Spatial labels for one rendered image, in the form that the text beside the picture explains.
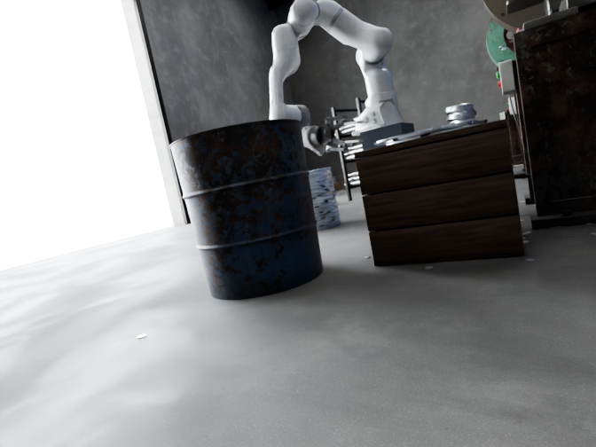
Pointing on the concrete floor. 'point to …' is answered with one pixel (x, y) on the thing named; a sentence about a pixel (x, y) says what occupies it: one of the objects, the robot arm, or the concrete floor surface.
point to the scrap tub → (250, 207)
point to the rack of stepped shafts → (349, 147)
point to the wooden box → (442, 197)
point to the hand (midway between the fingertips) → (355, 131)
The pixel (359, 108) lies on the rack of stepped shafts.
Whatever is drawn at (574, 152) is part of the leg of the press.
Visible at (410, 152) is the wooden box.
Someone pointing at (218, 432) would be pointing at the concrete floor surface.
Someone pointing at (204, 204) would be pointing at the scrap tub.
